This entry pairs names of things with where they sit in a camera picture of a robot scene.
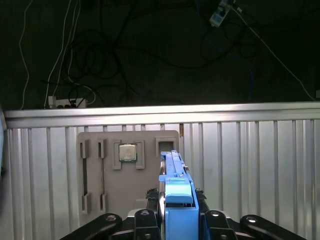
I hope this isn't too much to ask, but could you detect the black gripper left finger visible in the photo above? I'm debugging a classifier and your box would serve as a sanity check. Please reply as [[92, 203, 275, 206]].
[[59, 187, 161, 240]]

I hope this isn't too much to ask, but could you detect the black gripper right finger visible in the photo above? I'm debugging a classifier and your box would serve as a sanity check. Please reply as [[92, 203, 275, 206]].
[[196, 187, 309, 240]]

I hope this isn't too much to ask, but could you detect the hard disk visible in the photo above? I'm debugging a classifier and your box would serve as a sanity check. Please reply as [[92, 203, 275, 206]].
[[158, 149, 202, 240]]

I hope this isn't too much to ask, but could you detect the grey parts rack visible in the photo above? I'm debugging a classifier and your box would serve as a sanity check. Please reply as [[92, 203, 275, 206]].
[[76, 129, 181, 226]]

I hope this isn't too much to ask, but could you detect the silver CPU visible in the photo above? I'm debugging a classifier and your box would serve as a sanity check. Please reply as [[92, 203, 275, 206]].
[[118, 143, 137, 162]]

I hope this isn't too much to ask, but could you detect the white power strip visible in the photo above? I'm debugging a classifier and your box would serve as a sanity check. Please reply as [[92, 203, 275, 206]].
[[47, 95, 89, 109]]

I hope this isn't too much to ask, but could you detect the white blue power adapter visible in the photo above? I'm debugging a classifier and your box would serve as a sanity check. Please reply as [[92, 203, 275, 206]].
[[209, 0, 236, 27]]

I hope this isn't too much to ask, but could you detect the white cable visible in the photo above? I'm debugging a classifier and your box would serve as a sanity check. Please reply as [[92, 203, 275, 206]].
[[46, 0, 76, 106], [19, 0, 35, 110], [233, 6, 320, 101]]

